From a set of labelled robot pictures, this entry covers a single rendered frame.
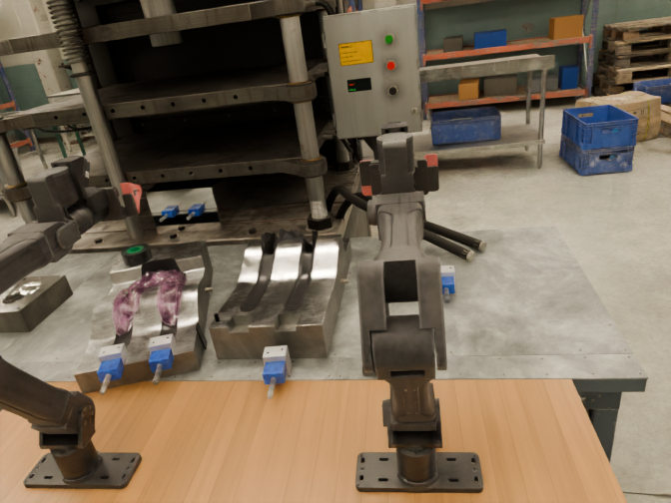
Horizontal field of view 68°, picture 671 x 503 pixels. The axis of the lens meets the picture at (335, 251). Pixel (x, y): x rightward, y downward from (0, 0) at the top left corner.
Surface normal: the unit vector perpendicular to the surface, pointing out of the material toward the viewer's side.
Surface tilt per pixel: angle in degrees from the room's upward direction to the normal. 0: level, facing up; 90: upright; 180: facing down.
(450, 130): 92
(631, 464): 0
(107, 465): 0
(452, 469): 0
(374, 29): 90
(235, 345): 90
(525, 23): 90
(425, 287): 64
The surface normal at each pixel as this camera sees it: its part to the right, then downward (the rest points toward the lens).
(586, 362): -0.13, -0.89
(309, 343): -0.14, 0.45
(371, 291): -0.16, 0.01
